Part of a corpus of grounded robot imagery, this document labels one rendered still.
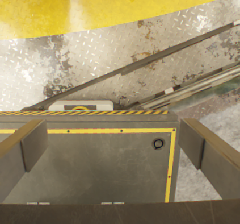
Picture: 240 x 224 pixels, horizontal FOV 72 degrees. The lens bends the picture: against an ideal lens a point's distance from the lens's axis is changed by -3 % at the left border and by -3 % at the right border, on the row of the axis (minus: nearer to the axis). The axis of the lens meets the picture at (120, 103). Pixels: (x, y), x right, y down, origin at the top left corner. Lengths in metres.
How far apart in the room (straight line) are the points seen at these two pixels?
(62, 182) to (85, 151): 0.14
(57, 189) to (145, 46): 0.66
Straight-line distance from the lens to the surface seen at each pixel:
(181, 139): 0.16
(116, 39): 0.80
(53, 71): 0.85
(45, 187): 0.68
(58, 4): 0.86
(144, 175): 0.61
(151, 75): 0.82
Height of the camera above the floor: 0.80
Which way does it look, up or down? 75 degrees down
